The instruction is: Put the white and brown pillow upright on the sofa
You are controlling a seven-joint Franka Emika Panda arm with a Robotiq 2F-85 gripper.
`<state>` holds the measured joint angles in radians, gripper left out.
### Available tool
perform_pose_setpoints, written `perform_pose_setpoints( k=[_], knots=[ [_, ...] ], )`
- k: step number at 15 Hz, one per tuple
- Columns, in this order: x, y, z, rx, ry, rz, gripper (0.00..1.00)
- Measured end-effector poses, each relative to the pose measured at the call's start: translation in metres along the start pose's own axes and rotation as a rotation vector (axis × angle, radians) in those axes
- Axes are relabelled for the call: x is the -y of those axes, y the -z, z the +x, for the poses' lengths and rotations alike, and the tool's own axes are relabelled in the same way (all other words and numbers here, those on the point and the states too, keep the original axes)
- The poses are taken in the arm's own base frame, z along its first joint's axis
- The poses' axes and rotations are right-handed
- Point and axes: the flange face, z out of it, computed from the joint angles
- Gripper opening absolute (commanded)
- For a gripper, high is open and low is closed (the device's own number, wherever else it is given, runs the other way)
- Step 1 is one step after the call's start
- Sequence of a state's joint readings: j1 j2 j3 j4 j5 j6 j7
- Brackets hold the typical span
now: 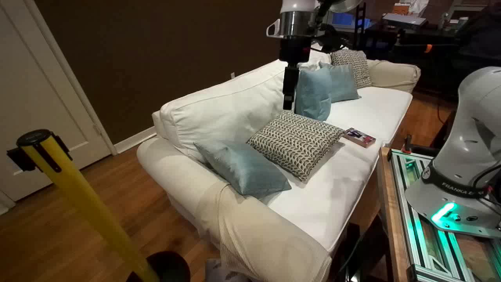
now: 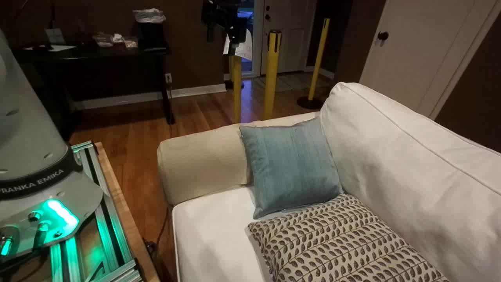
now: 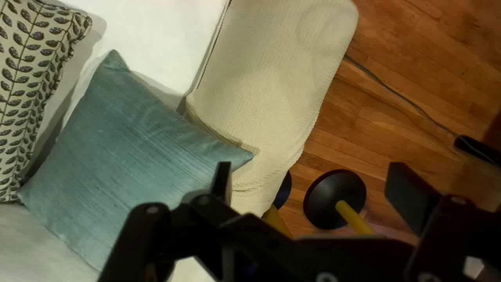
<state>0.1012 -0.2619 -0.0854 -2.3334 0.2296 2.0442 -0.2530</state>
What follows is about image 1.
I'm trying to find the beige throw cloth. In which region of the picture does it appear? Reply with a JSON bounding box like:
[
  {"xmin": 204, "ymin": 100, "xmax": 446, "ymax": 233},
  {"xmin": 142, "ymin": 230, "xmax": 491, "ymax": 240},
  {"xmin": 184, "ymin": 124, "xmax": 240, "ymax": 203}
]
[{"xmin": 194, "ymin": 178, "xmax": 333, "ymax": 282}]

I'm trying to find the white baseboard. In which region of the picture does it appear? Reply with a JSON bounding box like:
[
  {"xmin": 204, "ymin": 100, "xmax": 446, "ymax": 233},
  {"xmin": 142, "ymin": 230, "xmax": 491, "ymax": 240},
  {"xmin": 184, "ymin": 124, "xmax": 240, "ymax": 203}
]
[{"xmin": 111, "ymin": 124, "xmax": 158, "ymax": 155}]

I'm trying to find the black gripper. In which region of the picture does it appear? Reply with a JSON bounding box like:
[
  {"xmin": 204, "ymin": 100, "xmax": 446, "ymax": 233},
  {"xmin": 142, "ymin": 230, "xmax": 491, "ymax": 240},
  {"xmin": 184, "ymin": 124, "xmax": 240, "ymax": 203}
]
[{"xmin": 278, "ymin": 36, "xmax": 313, "ymax": 111}]

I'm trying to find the yellow stanchion post black base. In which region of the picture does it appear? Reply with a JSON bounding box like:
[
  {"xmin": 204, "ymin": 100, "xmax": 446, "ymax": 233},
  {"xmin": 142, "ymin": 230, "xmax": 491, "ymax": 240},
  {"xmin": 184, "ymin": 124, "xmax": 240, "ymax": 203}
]
[{"xmin": 4, "ymin": 128, "xmax": 192, "ymax": 282}]

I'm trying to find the blue box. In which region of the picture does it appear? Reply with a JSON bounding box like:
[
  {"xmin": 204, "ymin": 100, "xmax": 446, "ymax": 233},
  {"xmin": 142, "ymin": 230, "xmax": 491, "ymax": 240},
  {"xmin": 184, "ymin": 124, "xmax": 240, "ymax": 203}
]
[{"xmin": 330, "ymin": 11, "xmax": 374, "ymax": 31}]

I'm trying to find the small red book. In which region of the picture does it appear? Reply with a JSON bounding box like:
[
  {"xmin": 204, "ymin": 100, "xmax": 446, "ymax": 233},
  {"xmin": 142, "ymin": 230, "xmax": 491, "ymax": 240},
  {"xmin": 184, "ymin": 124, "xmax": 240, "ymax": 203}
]
[{"xmin": 341, "ymin": 127, "xmax": 377, "ymax": 149}]

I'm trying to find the white and brown patterned pillow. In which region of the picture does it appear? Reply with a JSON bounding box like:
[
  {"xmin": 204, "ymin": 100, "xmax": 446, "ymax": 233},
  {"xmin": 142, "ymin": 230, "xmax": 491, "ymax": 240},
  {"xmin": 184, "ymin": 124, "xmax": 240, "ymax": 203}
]
[{"xmin": 245, "ymin": 109, "xmax": 345, "ymax": 183}]

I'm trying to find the white panel door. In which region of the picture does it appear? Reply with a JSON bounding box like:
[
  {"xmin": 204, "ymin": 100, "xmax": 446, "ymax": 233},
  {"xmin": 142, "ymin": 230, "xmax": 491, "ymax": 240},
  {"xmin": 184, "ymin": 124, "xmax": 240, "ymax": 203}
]
[{"xmin": 0, "ymin": 0, "xmax": 114, "ymax": 216}]

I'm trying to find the aluminium frame robot table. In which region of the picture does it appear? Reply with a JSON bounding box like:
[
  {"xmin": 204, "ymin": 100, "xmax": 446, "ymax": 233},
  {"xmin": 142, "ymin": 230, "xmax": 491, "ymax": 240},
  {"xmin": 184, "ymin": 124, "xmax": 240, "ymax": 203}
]
[{"xmin": 375, "ymin": 144, "xmax": 501, "ymax": 282}]

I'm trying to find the white sofa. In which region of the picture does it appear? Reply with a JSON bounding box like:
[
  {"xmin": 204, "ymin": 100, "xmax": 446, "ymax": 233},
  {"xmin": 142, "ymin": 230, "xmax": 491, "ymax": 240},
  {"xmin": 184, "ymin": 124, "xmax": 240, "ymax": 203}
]
[{"xmin": 136, "ymin": 44, "xmax": 422, "ymax": 282}]

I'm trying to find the large light blue satin pillow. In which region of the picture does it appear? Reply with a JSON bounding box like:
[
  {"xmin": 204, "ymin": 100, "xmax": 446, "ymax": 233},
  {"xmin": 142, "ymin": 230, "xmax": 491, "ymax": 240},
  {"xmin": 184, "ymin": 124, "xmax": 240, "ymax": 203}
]
[{"xmin": 192, "ymin": 139, "xmax": 292, "ymax": 199}]

